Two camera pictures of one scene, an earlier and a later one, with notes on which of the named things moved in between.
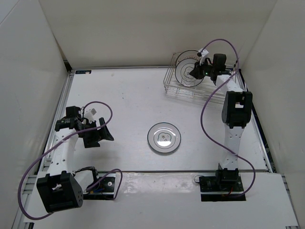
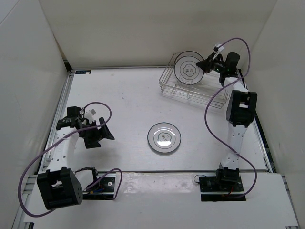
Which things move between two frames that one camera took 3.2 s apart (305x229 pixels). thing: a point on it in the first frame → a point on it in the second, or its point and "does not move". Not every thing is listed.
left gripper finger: x=105 y=134 does not move
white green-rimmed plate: x=182 y=70 does not move
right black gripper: x=196 y=72 → x=206 y=64
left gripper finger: x=101 y=121 does not move
